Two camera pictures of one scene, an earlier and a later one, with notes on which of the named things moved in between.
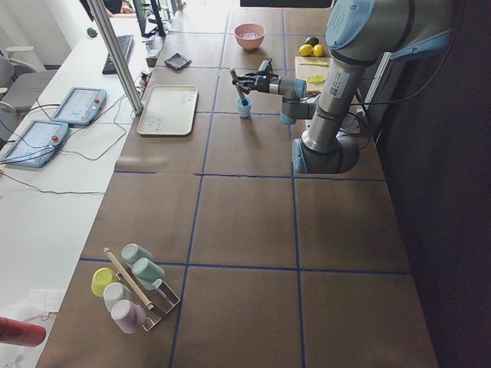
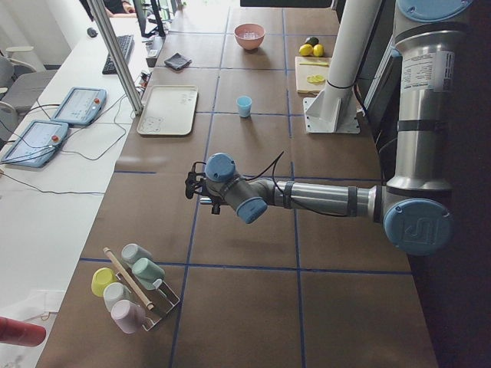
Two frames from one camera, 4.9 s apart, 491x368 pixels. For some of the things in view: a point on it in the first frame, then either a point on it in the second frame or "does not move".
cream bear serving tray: [169, 110] does not move
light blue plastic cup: [244, 106] does not move
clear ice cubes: [249, 35] does not move
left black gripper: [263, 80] → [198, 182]
